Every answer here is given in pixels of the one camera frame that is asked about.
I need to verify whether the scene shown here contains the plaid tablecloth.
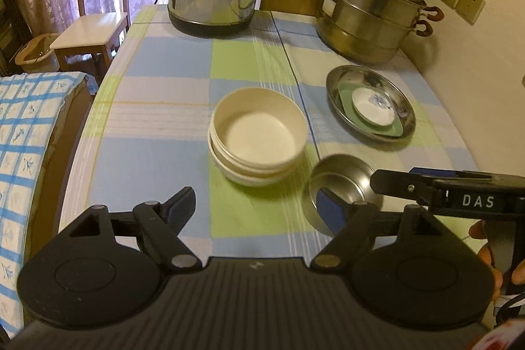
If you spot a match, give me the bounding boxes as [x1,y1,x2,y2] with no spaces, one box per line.
[59,4,485,258]

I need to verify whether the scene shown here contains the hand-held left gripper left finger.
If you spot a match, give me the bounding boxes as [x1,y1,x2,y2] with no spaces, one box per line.
[68,186,203,273]

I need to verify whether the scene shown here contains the white wooden chair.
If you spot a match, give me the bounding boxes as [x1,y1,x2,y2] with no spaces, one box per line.
[49,0,131,72]

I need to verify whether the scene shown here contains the large stainless steel plate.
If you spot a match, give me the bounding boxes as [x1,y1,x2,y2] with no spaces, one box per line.
[326,65,417,143]

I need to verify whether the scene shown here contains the beige floor basket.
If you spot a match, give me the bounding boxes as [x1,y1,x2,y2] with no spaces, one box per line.
[15,33,61,77]

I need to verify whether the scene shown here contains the cream ribbed bowl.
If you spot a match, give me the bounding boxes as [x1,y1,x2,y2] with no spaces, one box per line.
[209,87,309,171]

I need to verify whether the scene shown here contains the stainless steel bowl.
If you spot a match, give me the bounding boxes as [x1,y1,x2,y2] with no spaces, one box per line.
[302,154,384,236]

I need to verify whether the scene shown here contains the blue checked cloth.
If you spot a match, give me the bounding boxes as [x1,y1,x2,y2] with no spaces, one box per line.
[0,71,89,338]

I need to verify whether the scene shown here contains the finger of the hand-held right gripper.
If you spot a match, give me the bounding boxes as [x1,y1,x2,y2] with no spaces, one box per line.
[369,169,449,208]
[408,167,495,182]

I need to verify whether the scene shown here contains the person's right hand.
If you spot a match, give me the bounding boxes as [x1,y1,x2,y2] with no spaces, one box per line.
[468,221,525,298]

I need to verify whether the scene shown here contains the small floral plate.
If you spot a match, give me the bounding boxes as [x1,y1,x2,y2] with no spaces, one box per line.
[351,88,398,128]

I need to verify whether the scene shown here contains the green square plate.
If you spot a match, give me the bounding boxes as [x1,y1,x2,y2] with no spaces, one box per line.
[337,83,405,138]

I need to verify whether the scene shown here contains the dark shelf rack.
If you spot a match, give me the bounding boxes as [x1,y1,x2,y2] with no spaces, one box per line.
[0,0,33,76]

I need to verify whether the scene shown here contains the white ceramic bowl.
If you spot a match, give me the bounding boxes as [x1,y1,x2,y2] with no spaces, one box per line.
[208,129,306,187]

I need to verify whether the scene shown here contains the red white patterned cloth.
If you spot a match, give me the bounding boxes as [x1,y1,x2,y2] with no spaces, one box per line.
[472,317,525,350]

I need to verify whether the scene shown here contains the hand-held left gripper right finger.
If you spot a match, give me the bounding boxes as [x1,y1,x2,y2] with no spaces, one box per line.
[309,188,466,269]

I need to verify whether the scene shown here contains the stainless steel steamer pot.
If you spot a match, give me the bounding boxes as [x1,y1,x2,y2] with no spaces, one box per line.
[304,0,444,65]

